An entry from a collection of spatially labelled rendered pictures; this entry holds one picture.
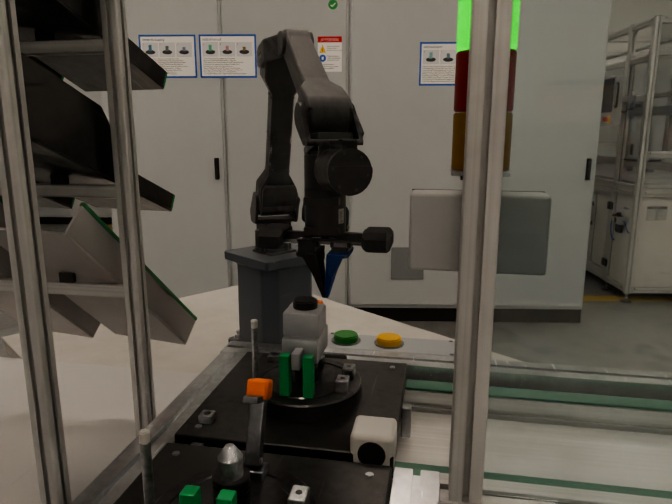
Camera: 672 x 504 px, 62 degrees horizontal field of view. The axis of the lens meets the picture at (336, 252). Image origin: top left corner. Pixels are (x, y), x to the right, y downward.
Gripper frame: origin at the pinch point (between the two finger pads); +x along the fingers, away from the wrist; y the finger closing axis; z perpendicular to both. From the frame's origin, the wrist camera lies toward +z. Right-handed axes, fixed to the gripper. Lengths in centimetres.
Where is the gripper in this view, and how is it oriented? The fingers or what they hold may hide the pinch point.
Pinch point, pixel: (325, 273)
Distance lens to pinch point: 79.6
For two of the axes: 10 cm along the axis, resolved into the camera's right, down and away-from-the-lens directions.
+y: -9.8, -0.4, 1.8
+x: 0.0, 9.8, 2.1
